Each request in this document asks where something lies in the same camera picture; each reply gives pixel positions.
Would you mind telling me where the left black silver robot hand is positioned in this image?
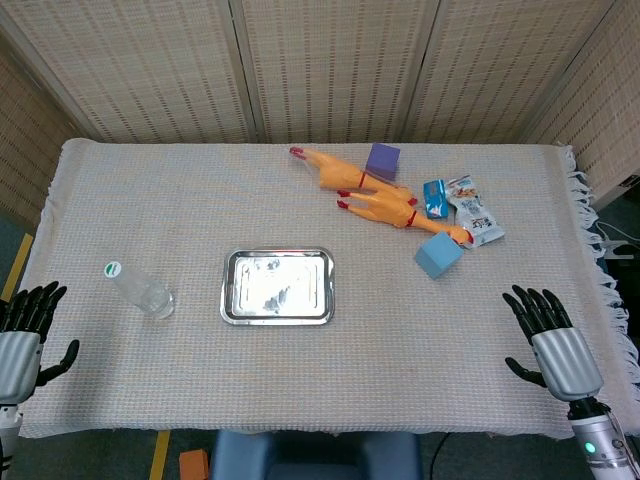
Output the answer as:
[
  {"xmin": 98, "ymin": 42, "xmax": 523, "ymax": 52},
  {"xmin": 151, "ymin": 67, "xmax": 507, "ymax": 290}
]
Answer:
[{"xmin": 0, "ymin": 280, "xmax": 81, "ymax": 403}]

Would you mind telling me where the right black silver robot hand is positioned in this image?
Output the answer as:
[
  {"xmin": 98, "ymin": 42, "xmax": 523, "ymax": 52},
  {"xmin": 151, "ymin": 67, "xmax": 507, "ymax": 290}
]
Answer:
[{"xmin": 502, "ymin": 284, "xmax": 604, "ymax": 403}]

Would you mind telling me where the transparent plastic bottle green cap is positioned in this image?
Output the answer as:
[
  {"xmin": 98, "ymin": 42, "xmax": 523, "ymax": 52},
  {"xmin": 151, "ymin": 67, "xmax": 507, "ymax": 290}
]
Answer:
[{"xmin": 103, "ymin": 261, "xmax": 176, "ymax": 320}]

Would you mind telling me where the stainless steel rectangular tray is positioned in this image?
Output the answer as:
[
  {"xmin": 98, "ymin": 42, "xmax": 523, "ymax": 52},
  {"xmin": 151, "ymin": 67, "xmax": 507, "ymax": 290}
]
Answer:
[{"xmin": 220, "ymin": 246, "xmax": 336, "ymax": 327}]

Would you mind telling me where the yellow floor tape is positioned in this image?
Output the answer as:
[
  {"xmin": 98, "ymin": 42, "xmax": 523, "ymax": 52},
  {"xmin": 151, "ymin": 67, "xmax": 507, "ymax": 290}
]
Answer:
[{"xmin": 0, "ymin": 232, "xmax": 35, "ymax": 301}]

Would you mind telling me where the light blue foam cube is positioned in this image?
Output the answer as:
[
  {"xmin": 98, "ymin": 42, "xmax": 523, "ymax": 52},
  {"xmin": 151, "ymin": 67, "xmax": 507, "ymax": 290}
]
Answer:
[{"xmin": 413, "ymin": 230, "xmax": 465, "ymax": 280}]

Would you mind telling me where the silver white snack bag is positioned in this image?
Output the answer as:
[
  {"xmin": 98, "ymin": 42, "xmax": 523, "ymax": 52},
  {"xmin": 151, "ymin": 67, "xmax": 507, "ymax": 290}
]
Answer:
[{"xmin": 444, "ymin": 174, "xmax": 505, "ymax": 249}]

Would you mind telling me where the small blue snack packet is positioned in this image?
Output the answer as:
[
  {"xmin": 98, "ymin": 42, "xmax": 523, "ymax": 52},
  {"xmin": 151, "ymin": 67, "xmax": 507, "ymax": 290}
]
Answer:
[{"xmin": 422, "ymin": 178, "xmax": 450, "ymax": 220}]

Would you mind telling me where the orange block on floor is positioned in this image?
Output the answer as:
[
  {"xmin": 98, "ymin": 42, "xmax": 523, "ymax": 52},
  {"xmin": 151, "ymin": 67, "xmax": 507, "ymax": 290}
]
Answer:
[{"xmin": 178, "ymin": 448, "xmax": 210, "ymax": 480}]

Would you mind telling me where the orange rubber chicken toy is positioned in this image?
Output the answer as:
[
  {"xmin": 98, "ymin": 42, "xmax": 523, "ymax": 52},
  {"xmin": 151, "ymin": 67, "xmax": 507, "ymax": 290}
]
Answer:
[{"xmin": 335, "ymin": 185, "xmax": 476, "ymax": 249}]

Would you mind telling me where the beige woven tablecloth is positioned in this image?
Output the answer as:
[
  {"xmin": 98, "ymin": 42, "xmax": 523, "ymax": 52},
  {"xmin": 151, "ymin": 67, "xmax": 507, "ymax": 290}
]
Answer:
[{"xmin": 17, "ymin": 137, "xmax": 640, "ymax": 440}]

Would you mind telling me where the purple foam cube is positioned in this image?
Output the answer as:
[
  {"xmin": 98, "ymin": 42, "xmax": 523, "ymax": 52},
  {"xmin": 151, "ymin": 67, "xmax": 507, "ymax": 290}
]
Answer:
[{"xmin": 365, "ymin": 142, "xmax": 402, "ymax": 183}]

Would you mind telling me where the orange rubber chicken in wrapper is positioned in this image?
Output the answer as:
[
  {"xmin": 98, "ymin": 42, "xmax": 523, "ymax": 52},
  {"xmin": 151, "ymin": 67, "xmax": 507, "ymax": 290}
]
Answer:
[{"xmin": 288, "ymin": 145, "xmax": 401, "ymax": 192}]

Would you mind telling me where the bamboo folding screen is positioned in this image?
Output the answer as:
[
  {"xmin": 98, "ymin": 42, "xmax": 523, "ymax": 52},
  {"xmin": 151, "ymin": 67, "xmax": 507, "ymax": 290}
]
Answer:
[{"xmin": 0, "ymin": 0, "xmax": 640, "ymax": 211}]

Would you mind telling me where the white cable on floor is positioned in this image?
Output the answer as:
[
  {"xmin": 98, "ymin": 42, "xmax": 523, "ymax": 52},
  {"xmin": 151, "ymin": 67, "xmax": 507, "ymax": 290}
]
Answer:
[{"xmin": 592, "ymin": 219, "xmax": 640, "ymax": 261}]

